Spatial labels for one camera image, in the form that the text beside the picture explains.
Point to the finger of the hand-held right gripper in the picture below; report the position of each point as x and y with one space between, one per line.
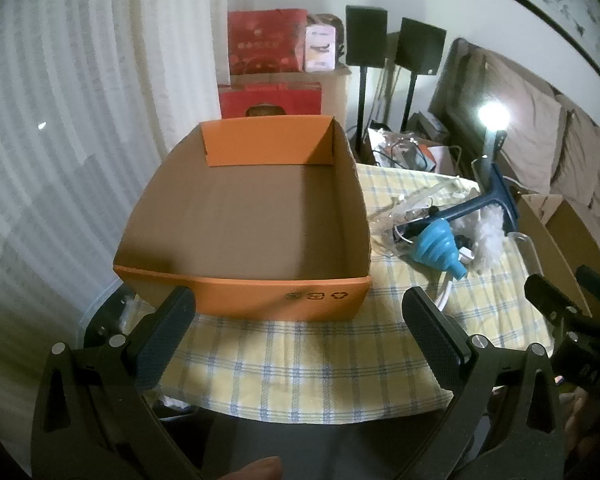
597 282
547 292

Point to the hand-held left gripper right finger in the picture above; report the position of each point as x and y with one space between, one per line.
435 340

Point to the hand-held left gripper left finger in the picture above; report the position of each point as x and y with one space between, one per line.
165 332

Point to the clear plastic container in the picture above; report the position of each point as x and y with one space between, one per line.
522 250

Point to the white fluffy duster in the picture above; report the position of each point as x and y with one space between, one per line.
490 235

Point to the blue funnel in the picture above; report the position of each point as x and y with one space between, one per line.
432 240

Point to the blue window wiper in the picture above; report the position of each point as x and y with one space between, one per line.
500 195

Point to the orange cardboard box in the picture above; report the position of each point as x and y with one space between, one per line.
230 220

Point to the clear plastic packaging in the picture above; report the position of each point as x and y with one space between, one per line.
405 205

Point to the person's left hand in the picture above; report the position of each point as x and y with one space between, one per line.
252 469

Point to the yellow blue checked tablecloth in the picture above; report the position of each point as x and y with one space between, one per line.
305 360

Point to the lit power station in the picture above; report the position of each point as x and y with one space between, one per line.
494 135

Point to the large beige cushion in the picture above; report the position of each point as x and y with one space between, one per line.
525 125

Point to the person's grey trousers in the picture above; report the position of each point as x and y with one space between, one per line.
305 450

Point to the dark brown sofa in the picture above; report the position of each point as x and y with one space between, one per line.
455 90

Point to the white curtain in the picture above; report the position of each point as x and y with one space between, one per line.
80 110

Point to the red gift box with window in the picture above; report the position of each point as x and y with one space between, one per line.
290 100

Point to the black speaker on stand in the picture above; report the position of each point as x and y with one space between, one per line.
365 35
420 45

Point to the red paper gift bag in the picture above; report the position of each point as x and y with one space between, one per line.
265 40

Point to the white tissue packet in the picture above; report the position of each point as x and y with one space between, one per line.
320 47

